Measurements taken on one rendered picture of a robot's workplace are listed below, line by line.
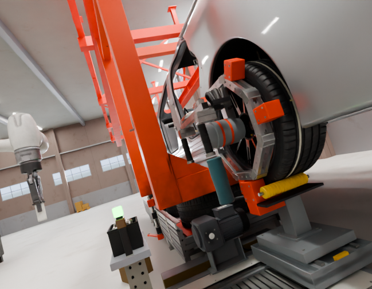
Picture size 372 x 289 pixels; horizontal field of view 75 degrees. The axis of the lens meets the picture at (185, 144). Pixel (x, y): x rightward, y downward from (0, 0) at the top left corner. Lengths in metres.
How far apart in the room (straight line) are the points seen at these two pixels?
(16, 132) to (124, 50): 0.97
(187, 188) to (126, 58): 0.98
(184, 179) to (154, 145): 0.30
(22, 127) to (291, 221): 1.30
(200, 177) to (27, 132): 1.04
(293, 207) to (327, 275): 0.33
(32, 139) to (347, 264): 1.42
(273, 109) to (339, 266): 0.73
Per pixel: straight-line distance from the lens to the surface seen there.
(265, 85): 1.12
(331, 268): 1.29
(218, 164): 1.33
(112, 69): 3.93
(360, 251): 1.39
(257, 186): 1.27
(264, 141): 1.07
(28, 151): 1.14
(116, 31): 1.92
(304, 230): 1.44
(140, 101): 1.69
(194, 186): 1.65
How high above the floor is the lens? 0.73
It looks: 5 degrees up
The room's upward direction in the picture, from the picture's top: 17 degrees counter-clockwise
